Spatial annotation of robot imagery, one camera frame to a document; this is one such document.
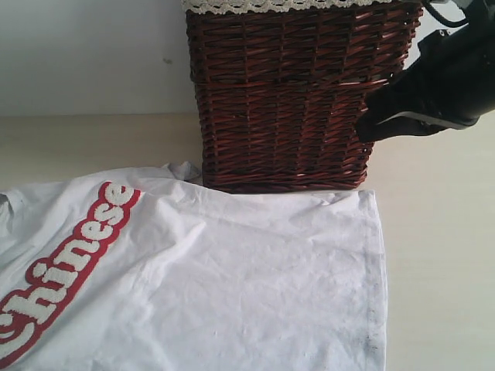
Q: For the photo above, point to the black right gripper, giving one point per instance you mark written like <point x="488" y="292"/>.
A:
<point x="450" y="85"/>

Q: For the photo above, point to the white t-shirt red lettering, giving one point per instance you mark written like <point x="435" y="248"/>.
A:
<point x="142" y="269"/>

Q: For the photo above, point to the dark brown wicker basket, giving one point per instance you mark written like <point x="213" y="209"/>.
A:
<point x="279" y="92"/>

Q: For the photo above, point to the white lace fabric trim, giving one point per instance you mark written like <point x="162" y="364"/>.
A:
<point x="221" y="7"/>

